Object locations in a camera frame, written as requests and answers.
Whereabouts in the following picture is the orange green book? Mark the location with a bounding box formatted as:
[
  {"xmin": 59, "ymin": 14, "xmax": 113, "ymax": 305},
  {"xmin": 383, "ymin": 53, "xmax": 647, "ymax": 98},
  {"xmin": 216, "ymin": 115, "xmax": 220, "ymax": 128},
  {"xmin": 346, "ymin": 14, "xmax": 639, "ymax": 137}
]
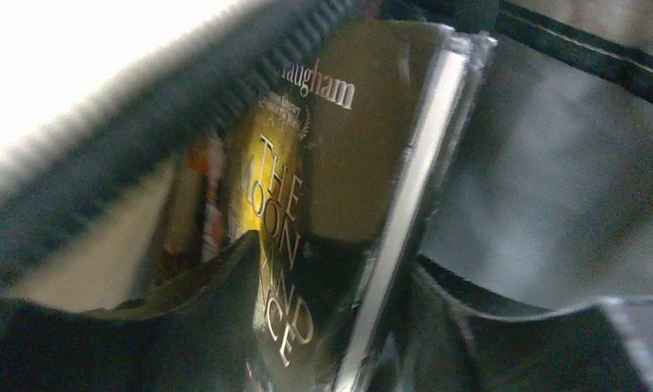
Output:
[{"xmin": 157, "ymin": 150, "xmax": 207, "ymax": 285}]

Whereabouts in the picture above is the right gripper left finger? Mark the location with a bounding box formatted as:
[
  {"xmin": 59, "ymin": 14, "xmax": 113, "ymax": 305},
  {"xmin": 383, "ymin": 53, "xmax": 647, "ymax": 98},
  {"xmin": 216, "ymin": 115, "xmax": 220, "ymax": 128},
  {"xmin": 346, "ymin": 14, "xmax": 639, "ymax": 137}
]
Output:
[{"xmin": 0, "ymin": 230, "xmax": 260, "ymax": 391}]

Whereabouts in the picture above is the black gold book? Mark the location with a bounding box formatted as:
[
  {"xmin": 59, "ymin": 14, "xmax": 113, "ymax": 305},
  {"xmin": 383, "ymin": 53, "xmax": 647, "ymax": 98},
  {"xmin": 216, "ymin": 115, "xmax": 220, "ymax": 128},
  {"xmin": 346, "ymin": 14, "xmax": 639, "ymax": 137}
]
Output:
[{"xmin": 226, "ymin": 20, "xmax": 497, "ymax": 391}]

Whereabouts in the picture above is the beige canvas backpack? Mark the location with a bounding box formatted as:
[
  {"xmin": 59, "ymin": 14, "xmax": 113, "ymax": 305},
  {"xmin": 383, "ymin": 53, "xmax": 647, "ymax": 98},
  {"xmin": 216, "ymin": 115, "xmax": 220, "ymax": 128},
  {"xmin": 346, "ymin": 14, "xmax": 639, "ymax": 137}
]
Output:
[{"xmin": 0, "ymin": 1, "xmax": 653, "ymax": 308}]

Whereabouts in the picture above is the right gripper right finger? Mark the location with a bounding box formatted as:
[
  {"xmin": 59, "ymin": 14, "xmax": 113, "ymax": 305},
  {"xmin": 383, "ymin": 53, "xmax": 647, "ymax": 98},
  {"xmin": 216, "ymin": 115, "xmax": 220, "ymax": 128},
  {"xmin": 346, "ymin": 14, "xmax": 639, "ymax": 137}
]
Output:
[{"xmin": 393, "ymin": 256, "xmax": 653, "ymax": 391}]

